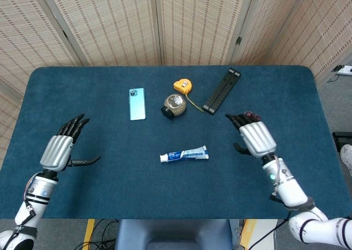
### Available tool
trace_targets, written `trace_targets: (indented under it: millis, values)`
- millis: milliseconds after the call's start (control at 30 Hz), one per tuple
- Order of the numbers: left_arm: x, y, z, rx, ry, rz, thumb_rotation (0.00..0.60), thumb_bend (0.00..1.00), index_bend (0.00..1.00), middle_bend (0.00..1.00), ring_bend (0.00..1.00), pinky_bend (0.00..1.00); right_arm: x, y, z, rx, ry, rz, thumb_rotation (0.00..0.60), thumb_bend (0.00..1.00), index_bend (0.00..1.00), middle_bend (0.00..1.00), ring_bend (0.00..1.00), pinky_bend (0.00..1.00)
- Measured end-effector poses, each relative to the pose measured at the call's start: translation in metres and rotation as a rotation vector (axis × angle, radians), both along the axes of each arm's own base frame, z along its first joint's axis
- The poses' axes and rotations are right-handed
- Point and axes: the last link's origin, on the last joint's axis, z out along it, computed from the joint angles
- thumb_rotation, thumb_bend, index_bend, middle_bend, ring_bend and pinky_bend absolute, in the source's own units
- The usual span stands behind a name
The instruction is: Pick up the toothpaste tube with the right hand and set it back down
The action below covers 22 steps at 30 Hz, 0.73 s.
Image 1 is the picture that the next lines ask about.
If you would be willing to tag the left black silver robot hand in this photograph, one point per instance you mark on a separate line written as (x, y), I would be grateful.
(56, 151)

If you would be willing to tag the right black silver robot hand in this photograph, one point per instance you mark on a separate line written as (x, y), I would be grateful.
(257, 138)

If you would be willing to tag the blue white toothpaste tube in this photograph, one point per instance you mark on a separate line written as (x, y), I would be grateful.
(189, 154)

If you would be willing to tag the white plastic tube cap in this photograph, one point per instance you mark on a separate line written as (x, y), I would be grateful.
(163, 158)

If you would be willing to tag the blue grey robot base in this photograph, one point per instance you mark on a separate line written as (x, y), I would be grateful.
(173, 233)

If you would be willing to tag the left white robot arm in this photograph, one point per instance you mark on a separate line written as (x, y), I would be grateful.
(35, 195)

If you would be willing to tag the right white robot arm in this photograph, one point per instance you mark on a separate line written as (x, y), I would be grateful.
(288, 189)

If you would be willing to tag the dark red grape bunch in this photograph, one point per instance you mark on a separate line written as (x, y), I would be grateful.
(249, 113)

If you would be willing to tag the black folding stand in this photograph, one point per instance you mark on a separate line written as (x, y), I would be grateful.
(221, 92)

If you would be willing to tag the black box on floor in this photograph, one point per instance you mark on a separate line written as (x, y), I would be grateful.
(342, 140)

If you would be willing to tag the glass jar with black lid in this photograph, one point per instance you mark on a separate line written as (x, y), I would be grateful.
(176, 104)

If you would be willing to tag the blue felt table mat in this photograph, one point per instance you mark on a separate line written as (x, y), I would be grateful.
(137, 189)

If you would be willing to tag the yellow tape measure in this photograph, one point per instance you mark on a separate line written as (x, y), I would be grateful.
(182, 86)

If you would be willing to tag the white sneaker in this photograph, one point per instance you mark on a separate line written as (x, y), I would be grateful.
(347, 158)

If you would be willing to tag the light blue smartphone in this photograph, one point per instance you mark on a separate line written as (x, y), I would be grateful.
(137, 104)

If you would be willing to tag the yellow white cardboard box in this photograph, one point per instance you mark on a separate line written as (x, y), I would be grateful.
(255, 233)

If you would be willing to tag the black screen hinge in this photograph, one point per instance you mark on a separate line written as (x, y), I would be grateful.
(65, 34)
(238, 40)

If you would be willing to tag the white power strip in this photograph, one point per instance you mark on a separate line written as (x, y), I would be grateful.
(343, 70)

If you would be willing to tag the woven folding screen panel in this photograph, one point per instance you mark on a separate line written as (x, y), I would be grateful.
(19, 35)
(200, 24)
(104, 24)
(302, 27)

